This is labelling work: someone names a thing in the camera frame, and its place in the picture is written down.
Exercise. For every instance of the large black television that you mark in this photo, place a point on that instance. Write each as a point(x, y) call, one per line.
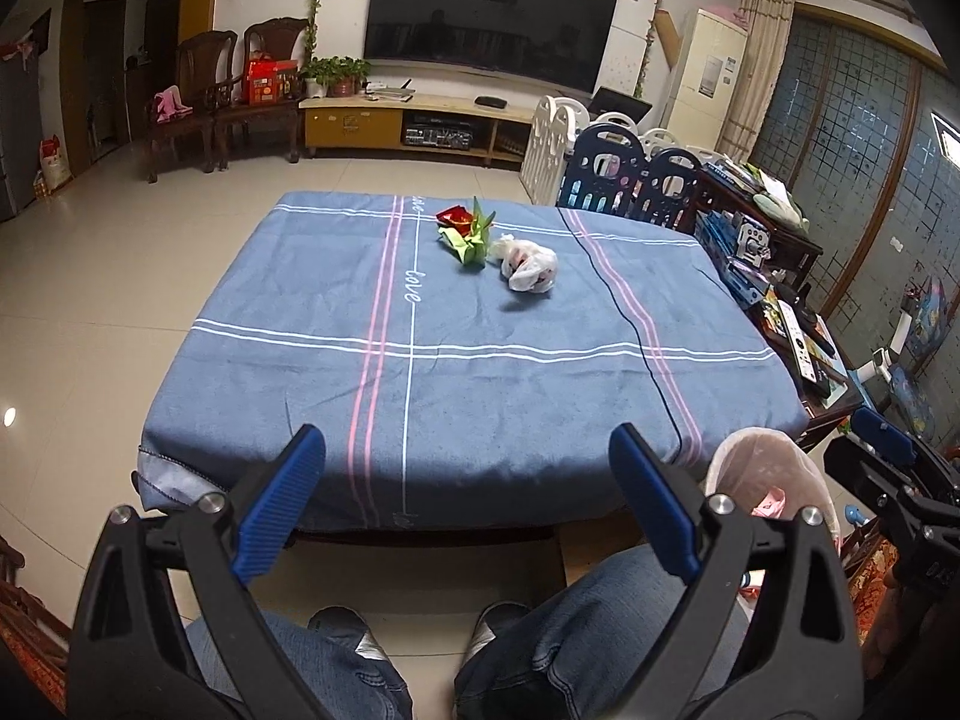
point(487, 15)

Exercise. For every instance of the bin with pink liner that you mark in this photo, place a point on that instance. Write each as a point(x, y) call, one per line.
point(757, 461)

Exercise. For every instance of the wooden seat red cushion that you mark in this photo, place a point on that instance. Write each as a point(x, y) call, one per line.
point(30, 615)

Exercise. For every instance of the dark wooden armchair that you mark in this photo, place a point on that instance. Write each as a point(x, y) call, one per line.
point(259, 120)
point(184, 131)

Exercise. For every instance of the white kids scooter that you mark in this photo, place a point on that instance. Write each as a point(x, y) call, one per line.
point(881, 364)

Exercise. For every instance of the white remote control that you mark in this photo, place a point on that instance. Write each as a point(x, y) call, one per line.
point(796, 341)

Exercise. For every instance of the green potted plant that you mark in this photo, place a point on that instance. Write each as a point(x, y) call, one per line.
point(334, 73)

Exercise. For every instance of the beige curtain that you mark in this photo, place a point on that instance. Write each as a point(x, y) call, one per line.
point(761, 67)

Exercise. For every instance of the red gift box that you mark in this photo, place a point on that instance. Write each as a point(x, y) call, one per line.
point(270, 81)

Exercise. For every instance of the white router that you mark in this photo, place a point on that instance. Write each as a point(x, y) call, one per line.
point(390, 92)

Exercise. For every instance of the blue striped tablecloth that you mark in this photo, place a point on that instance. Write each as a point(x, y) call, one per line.
point(300, 360)

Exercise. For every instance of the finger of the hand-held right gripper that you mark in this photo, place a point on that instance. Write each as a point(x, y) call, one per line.
point(885, 436)
point(859, 465)

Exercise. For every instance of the grey refrigerator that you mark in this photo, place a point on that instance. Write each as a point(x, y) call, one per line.
point(15, 142)

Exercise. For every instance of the person's shoe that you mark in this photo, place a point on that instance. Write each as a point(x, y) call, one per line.
point(345, 630)
point(491, 626)

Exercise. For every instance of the person's right shoe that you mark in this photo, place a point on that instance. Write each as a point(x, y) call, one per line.
point(491, 626)

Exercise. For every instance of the person's left shoe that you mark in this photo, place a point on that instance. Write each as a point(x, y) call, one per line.
point(345, 630)

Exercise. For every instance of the person's leg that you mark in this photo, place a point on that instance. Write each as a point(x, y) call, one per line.
point(315, 682)
point(570, 637)

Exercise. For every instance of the small black set-top box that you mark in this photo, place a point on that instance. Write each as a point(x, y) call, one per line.
point(491, 101)

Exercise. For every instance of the red foil wrapper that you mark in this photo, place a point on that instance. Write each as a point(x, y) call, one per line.
point(454, 216)

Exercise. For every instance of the black laptop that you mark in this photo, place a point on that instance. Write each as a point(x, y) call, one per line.
point(615, 106)

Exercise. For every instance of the colourful kids toy board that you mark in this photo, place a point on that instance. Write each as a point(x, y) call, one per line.
point(924, 345)

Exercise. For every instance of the black audio receiver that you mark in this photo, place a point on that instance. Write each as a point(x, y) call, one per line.
point(446, 133)

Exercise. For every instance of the white standing air conditioner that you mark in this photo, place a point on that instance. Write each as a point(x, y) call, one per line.
point(705, 105)

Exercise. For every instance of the blue baby fence panel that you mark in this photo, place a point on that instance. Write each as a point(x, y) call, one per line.
point(690, 172)
point(574, 195)

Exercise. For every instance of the grey white toy box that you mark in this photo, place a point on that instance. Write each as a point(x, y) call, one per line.
point(750, 244)

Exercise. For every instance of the red white floor bag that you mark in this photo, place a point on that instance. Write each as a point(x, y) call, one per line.
point(54, 165)

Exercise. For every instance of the yellow wooden tv cabinet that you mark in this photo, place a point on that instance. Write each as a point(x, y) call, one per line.
point(352, 127)

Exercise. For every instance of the pink plastic packet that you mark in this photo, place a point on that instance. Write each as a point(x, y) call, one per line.
point(769, 504)

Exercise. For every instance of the person's right leg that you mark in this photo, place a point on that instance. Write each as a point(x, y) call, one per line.
point(570, 637)

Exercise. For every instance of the green vine garland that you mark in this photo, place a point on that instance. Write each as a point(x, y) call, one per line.
point(652, 30)
point(313, 7)

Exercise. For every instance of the white plastic bag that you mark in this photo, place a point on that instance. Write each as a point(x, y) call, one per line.
point(529, 271)

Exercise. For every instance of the frosted glass sliding door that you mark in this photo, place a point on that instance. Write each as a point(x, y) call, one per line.
point(847, 127)

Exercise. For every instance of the person's right hand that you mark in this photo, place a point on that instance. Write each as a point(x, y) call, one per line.
point(896, 637)

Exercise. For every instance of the white baby fence panel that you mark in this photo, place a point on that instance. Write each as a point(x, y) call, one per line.
point(544, 157)

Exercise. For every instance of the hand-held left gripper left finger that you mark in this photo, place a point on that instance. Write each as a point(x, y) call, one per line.
point(277, 502)

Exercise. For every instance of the cluttered dark side table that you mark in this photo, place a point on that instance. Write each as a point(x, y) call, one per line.
point(780, 240)

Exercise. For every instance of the person's left leg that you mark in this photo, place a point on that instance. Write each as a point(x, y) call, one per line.
point(315, 682)

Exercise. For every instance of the green foil wrapper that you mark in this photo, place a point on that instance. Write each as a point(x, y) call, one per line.
point(469, 244)

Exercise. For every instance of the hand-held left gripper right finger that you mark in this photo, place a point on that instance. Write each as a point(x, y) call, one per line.
point(654, 502)

